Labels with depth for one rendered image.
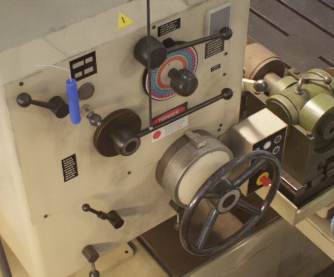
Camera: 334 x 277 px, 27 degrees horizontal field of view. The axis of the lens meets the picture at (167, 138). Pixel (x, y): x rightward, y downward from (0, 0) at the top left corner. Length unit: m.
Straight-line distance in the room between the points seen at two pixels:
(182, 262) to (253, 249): 0.36
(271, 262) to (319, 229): 0.43
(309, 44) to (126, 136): 1.54
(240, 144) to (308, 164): 0.35
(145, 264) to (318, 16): 1.42
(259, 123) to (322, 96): 0.31
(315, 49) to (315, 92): 0.70
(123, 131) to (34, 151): 0.24
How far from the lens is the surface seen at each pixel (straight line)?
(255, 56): 2.61
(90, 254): 2.14
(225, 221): 2.93
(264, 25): 3.30
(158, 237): 2.86
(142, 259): 2.82
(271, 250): 3.12
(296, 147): 2.49
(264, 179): 2.34
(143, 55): 1.74
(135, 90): 1.86
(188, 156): 2.04
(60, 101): 1.69
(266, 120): 2.27
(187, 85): 1.82
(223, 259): 2.88
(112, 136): 1.86
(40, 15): 1.74
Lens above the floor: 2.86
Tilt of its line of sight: 44 degrees down
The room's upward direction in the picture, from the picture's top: straight up
